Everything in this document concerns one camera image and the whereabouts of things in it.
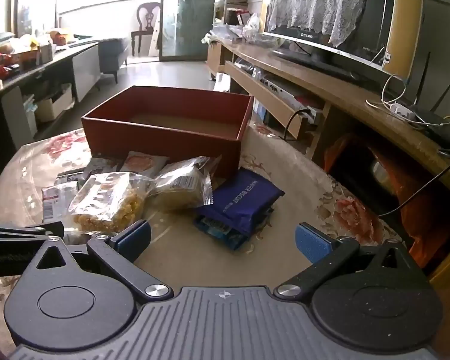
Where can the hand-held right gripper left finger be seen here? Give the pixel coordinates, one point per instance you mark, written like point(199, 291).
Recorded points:
point(137, 238)

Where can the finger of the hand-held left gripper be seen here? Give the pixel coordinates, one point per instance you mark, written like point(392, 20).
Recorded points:
point(22, 230)

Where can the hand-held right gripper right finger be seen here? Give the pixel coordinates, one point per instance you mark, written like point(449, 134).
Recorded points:
point(311, 242)

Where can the clear packet of yellow snacks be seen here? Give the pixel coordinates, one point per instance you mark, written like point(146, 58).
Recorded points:
point(105, 202)

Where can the white packet with red label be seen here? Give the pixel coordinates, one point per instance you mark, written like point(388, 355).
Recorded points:
point(58, 198)

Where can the clear packet of pale cake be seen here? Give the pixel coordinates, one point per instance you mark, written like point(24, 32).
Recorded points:
point(180, 187)

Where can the white packet with orange print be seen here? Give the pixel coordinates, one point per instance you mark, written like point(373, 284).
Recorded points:
point(142, 163)

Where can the light blue snack packet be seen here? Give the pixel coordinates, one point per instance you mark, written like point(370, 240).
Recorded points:
point(217, 234)

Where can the dark blue wafer biscuit packet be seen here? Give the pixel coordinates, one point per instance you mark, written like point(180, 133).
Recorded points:
point(236, 202)

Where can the red cardboard box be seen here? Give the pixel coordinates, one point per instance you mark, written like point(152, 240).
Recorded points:
point(165, 146)

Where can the floral tablecloth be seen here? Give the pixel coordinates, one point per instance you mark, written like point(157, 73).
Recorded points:
point(285, 195)

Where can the orange plastic bag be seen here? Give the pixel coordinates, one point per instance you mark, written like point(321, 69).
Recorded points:
point(427, 232)

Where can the white storage box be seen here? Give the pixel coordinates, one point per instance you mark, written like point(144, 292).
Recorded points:
point(54, 107)

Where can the red flat object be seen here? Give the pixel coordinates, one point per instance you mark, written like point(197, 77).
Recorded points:
point(311, 101)

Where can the wooden television cabinet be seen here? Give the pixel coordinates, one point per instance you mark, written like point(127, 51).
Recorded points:
point(360, 97)

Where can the white media player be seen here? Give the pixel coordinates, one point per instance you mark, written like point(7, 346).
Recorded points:
point(281, 90)

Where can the white power strip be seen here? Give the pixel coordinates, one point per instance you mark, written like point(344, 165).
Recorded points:
point(401, 111)

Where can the long dark side table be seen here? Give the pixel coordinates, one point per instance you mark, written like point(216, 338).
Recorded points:
point(41, 69)

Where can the black router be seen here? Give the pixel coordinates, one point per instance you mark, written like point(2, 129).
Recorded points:
point(442, 125)

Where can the white paper bag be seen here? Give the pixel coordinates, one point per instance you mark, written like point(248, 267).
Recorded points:
point(221, 82)

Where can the grey upholstered sofa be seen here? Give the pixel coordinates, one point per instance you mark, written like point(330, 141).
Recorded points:
point(114, 54)

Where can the curved television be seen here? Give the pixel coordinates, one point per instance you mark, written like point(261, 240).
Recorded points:
point(360, 26)

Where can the dark wooden chair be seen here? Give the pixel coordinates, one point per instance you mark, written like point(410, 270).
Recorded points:
point(148, 17)

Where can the clear plastic bag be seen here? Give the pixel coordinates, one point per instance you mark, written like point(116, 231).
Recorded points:
point(253, 26)

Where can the glass sliding door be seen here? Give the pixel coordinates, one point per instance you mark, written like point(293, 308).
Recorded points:
point(189, 15)

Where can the white lace cloth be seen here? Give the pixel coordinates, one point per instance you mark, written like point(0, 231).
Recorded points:
point(315, 0)

